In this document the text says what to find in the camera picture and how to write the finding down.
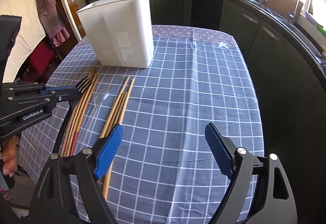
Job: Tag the purple checkered apron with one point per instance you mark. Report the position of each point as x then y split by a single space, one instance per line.
53 21

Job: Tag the clear plastic spoon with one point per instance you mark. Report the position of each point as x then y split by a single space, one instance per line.
98 101

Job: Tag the white hanging cloth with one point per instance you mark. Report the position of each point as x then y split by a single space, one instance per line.
29 36

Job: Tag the red wooden chair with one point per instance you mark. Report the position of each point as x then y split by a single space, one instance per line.
39 65

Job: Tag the tall chrome faucet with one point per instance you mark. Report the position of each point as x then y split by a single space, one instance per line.
298 6

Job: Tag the white plastic utensil holder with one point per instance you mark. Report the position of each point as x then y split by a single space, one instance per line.
119 31

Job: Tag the wooden cutting board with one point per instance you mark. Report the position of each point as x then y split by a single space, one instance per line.
282 7

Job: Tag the blue checkered tablecloth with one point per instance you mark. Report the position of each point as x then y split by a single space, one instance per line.
164 171

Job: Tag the green lower cabinets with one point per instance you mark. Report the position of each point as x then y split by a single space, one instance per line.
289 78

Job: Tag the person's left hand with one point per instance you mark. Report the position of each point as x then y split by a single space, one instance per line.
9 157

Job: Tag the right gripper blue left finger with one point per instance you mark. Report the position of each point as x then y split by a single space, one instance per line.
97 160

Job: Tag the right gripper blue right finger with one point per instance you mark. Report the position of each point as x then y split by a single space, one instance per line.
229 158

